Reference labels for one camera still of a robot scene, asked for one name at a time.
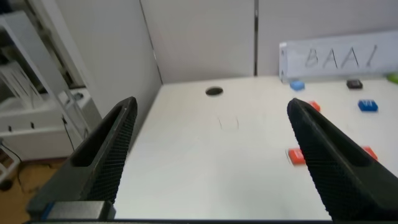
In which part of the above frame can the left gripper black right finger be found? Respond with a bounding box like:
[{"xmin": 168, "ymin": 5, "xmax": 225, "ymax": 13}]
[{"xmin": 286, "ymin": 98, "xmax": 398, "ymax": 224}]

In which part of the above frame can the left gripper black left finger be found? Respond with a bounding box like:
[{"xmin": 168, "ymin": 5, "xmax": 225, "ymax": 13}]
[{"xmin": 26, "ymin": 96, "xmax": 139, "ymax": 220}]

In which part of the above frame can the orange block letter A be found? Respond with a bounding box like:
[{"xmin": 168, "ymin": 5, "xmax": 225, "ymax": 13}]
[{"xmin": 362, "ymin": 146, "xmax": 379, "ymax": 161}]

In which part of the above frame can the orange block letter B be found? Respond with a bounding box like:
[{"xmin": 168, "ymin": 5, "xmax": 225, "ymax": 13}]
[{"xmin": 287, "ymin": 147, "xmax": 307, "ymax": 166}]

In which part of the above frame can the white BAAI sign board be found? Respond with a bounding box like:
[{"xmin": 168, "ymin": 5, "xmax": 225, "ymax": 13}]
[{"xmin": 279, "ymin": 30, "xmax": 398, "ymax": 83}]

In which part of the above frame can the blue block letter W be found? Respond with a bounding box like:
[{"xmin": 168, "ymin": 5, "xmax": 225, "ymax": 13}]
[{"xmin": 357, "ymin": 99, "xmax": 379, "ymax": 113}]

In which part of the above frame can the white shelf unit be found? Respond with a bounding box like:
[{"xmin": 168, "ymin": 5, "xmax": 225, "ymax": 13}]
[{"xmin": 0, "ymin": 11, "xmax": 94, "ymax": 161}]

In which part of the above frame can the orange block letter R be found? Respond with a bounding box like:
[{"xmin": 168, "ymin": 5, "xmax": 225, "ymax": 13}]
[{"xmin": 307, "ymin": 100, "xmax": 322, "ymax": 113}]

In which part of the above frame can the black block letter L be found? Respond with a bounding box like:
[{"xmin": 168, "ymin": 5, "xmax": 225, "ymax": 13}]
[{"xmin": 346, "ymin": 79, "xmax": 364, "ymax": 90}]

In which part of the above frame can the light blue letter block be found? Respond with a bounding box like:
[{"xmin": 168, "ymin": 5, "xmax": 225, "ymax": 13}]
[{"xmin": 290, "ymin": 80, "xmax": 306, "ymax": 92}]

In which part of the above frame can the black round table grommet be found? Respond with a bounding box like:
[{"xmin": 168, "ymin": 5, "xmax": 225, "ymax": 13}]
[{"xmin": 205, "ymin": 86, "xmax": 224, "ymax": 97}]

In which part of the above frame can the thin black hanging cable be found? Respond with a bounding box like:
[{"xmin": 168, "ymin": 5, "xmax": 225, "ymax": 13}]
[{"xmin": 61, "ymin": 115, "xmax": 76, "ymax": 152}]

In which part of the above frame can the black floor cable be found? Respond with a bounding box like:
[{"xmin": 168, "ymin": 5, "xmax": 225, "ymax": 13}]
[{"xmin": 0, "ymin": 141, "xmax": 24, "ymax": 192}]

